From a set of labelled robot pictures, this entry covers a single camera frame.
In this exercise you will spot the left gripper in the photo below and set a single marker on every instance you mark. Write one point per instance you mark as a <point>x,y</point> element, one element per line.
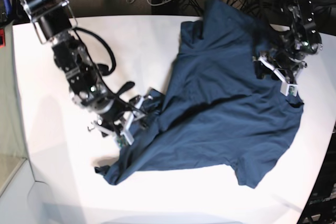
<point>290,47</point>

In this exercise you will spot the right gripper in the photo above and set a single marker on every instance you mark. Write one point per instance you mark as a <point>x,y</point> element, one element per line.
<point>88,89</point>

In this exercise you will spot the dark blue t-shirt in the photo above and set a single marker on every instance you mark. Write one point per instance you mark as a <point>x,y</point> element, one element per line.
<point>215,110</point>

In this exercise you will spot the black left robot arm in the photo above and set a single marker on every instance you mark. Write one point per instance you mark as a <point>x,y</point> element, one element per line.
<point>288,49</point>

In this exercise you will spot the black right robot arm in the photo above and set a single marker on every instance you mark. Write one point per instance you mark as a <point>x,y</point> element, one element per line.
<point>49,17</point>

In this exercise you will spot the red black device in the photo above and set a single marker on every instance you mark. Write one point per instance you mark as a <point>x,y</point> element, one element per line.
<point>2,38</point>

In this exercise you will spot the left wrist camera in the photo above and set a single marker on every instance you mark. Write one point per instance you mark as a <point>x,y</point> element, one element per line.
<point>289,89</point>

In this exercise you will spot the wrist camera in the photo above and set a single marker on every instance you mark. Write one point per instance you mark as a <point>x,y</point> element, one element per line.
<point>289,89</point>
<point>124,139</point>

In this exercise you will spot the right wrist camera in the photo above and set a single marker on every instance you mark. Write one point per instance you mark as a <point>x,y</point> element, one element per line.
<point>124,139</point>

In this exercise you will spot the blue handled tool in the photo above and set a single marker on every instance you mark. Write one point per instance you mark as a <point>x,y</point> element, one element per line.
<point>8,7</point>

